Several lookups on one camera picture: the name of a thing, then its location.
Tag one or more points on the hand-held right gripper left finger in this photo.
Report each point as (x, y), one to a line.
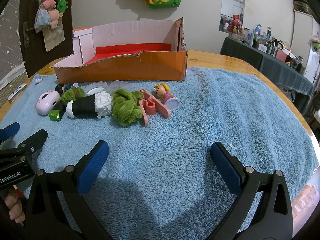
(93, 165)

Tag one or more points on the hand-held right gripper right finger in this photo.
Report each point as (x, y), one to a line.
(225, 165)

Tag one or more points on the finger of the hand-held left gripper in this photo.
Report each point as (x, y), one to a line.
(10, 130)
(35, 140)

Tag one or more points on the clear square plastic lid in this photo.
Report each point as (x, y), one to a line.
(46, 102)

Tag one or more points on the black haired toy figurine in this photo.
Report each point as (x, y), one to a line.
(60, 88)

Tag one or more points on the black and white sock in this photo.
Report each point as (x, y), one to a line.
(82, 107)

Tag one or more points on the green and black fuzzy sock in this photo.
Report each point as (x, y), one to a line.
(75, 93)

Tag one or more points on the green fuzzy scrunchie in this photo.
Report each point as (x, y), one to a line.
(125, 107)

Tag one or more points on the round clear container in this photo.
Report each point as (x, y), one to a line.
(95, 90)

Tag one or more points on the clear plastic case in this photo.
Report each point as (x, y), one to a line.
(117, 86)

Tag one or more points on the pink plastic stand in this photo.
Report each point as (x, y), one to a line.
(162, 108)

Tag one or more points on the blonde doll figurine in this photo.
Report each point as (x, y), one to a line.
(162, 90)

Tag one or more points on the orange cardboard box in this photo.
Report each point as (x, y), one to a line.
(125, 67)

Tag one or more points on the person's left hand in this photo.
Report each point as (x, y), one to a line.
(15, 205)

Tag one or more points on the white flat device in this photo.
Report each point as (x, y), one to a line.
(17, 92)

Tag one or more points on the small lilac clip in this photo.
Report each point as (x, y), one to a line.
(38, 80)

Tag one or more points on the pale pink cloth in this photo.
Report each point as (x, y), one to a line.
(306, 200)

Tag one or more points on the beige paper bag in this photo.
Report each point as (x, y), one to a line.
(53, 40)

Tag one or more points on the dark cloth covered table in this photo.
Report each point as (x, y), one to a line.
(275, 67)

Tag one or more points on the clear plastic bag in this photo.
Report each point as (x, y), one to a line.
(41, 20)

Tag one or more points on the pale pink plush toy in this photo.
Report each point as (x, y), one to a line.
(53, 17)

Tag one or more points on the row of bottles and jars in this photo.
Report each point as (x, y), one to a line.
(265, 40)

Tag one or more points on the green plush toy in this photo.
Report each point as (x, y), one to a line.
(62, 5)

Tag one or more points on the pink rabbit plush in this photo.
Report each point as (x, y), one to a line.
(235, 23)

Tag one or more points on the white refrigerator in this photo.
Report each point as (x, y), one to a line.
(303, 35)

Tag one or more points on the camouflage bag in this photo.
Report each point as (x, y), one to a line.
(303, 5)

